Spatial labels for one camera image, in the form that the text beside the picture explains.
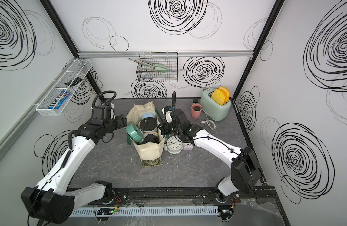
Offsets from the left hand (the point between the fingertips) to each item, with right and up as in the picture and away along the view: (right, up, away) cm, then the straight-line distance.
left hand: (121, 119), depth 78 cm
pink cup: (+46, +6, +22) cm, 51 cm away
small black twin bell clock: (+17, -10, -3) cm, 20 cm away
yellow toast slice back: (+65, +17, +16) cm, 69 cm away
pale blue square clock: (+12, +2, +16) cm, 20 cm away
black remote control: (-27, +22, +2) cm, 35 cm away
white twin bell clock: (+29, -18, +10) cm, 35 cm away
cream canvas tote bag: (+17, -18, -4) cm, 25 cm away
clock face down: (+13, -4, +11) cm, 18 cm away
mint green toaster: (+56, +6, +18) cm, 59 cm away
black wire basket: (+10, +33, +30) cm, 46 cm away
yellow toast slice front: (+60, +15, +18) cm, 65 cm away
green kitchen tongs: (+19, +34, +15) cm, 42 cm away
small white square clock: (+39, -18, +13) cm, 44 cm away
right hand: (+22, -3, -1) cm, 22 cm away
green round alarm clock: (+8, -7, -4) cm, 11 cm away
